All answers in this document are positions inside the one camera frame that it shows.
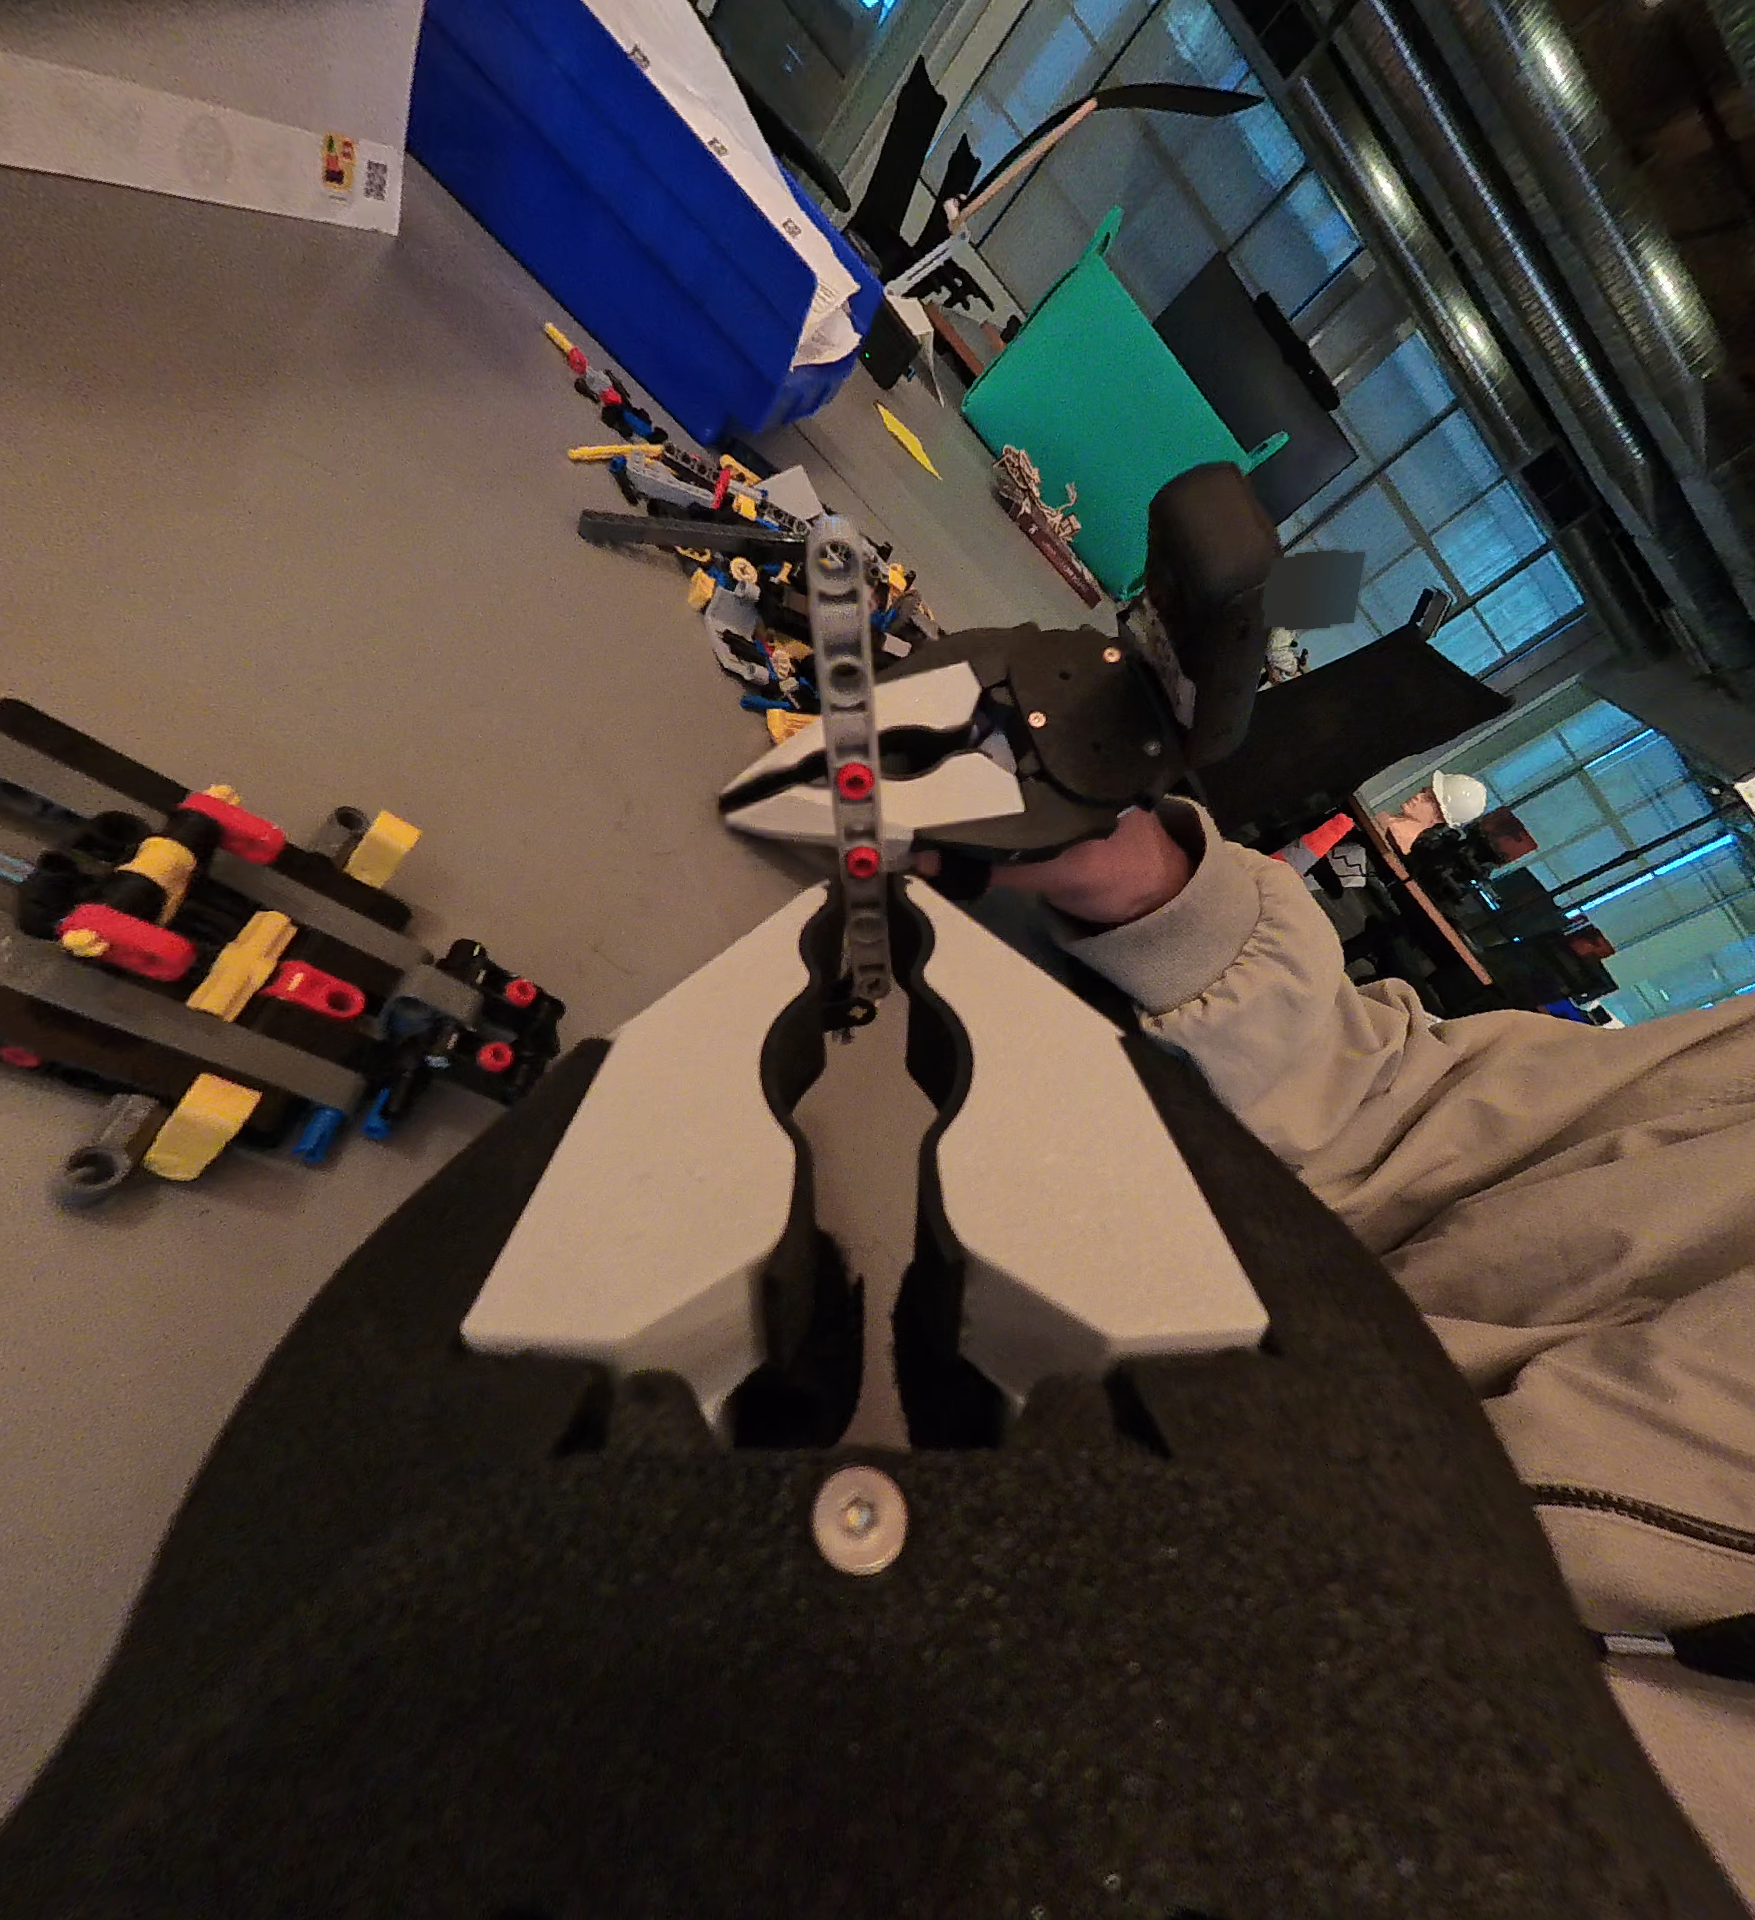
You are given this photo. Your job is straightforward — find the white articulated lamp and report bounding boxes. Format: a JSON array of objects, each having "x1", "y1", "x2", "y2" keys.
[{"x1": 882, "y1": 82, "x2": 1266, "y2": 326}]

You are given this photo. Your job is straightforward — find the grey instruction booklet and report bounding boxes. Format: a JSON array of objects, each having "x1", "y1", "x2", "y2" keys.
[{"x1": 0, "y1": 0, "x2": 425, "y2": 240}]

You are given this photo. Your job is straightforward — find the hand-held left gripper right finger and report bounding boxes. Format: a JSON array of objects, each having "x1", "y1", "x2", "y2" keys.
[{"x1": 904, "y1": 877, "x2": 1268, "y2": 1442}]

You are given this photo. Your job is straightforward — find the silver air duct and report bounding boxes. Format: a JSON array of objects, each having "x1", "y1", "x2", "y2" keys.
[{"x1": 1236, "y1": 0, "x2": 1755, "y2": 710}]

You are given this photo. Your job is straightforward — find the grey beam toy brick subassembly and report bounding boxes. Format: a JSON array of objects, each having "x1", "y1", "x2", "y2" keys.
[{"x1": 801, "y1": 513, "x2": 919, "y2": 1041}]

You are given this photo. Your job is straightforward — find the green felt bag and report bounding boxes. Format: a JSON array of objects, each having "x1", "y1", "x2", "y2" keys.
[{"x1": 960, "y1": 205, "x2": 1294, "y2": 606}]

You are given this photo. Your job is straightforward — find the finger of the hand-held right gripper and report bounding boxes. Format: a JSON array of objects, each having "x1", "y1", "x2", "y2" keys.
[
  {"x1": 719, "y1": 663, "x2": 991, "y2": 806},
  {"x1": 725, "y1": 747, "x2": 1029, "y2": 881}
]

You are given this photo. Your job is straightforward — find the blue plastic bin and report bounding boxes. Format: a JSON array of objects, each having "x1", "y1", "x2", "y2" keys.
[{"x1": 407, "y1": 0, "x2": 887, "y2": 449}]

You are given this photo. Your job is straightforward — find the orange cone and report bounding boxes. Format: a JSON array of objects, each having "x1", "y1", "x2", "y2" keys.
[{"x1": 1270, "y1": 813, "x2": 1361, "y2": 905}]

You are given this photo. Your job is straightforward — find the grey desk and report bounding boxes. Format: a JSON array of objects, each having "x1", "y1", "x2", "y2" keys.
[{"x1": 0, "y1": 149, "x2": 1120, "y2": 1877}]

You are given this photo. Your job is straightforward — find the white paper sheets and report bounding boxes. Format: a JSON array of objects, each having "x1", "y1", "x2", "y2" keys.
[{"x1": 580, "y1": 0, "x2": 868, "y2": 372}]

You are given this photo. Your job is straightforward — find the pile of mixed toy bricks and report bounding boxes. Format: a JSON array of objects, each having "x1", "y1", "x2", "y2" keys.
[{"x1": 543, "y1": 318, "x2": 942, "y2": 748}]

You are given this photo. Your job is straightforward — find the black folding screen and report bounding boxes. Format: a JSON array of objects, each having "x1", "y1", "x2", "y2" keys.
[{"x1": 1204, "y1": 619, "x2": 1512, "y2": 846}]

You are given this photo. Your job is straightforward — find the person's right forearm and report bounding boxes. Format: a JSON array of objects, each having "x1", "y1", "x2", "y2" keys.
[{"x1": 1049, "y1": 803, "x2": 1755, "y2": 1251}]

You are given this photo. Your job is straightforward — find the black monitor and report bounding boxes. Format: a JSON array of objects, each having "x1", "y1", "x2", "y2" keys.
[{"x1": 1153, "y1": 252, "x2": 1361, "y2": 523}]

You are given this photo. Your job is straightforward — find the small wooden model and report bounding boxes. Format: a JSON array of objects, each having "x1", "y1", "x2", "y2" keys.
[{"x1": 988, "y1": 442, "x2": 1108, "y2": 606}]

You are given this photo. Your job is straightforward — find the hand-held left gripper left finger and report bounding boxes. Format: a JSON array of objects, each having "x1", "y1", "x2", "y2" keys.
[{"x1": 460, "y1": 881, "x2": 833, "y2": 1442}]

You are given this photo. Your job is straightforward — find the toy brick chassis assembly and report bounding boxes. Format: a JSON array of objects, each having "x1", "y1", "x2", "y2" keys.
[{"x1": 0, "y1": 690, "x2": 568, "y2": 1212}]

